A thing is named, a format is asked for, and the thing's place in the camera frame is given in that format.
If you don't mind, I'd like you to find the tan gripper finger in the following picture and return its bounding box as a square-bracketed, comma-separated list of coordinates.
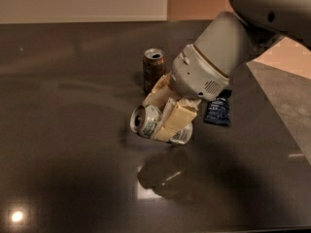
[153, 98, 201, 142]
[142, 74, 181, 111]

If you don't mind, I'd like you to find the brown soda can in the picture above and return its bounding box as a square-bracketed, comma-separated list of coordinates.
[143, 48, 165, 92]

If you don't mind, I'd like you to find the white green 7up can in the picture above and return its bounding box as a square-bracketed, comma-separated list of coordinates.
[130, 105, 192, 145]

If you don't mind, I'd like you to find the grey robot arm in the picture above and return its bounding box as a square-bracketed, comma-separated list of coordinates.
[131, 0, 311, 145]

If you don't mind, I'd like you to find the dark blue snack packet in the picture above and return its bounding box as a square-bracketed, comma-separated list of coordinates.
[203, 89, 231, 126]

